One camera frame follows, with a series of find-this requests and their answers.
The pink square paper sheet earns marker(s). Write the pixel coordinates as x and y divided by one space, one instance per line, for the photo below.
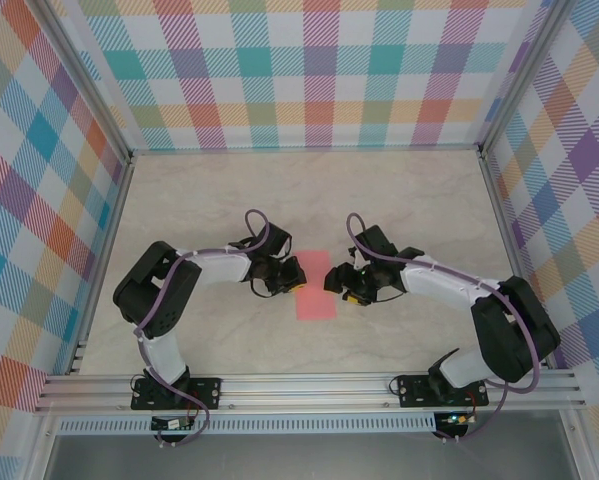
316 305

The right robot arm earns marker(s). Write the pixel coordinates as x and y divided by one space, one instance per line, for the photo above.
509 340

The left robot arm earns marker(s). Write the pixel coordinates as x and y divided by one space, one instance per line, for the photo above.
149 290

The grey metal panel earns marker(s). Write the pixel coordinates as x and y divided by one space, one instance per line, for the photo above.
304 457

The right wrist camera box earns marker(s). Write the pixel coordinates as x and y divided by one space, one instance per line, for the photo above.
352 252

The thin aluminium wall rail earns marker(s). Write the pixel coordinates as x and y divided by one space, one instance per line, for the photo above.
279 149

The long aluminium mounting rail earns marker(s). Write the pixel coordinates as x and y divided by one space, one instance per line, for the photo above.
304 392

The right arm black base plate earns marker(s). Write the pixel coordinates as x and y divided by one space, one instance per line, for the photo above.
411 392

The aluminium table side rail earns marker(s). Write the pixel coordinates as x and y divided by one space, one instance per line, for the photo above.
113 217
504 225

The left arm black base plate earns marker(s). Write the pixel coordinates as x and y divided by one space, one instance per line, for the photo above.
206 392

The aluminium frame post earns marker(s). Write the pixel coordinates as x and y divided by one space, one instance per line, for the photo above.
521 80
86 85

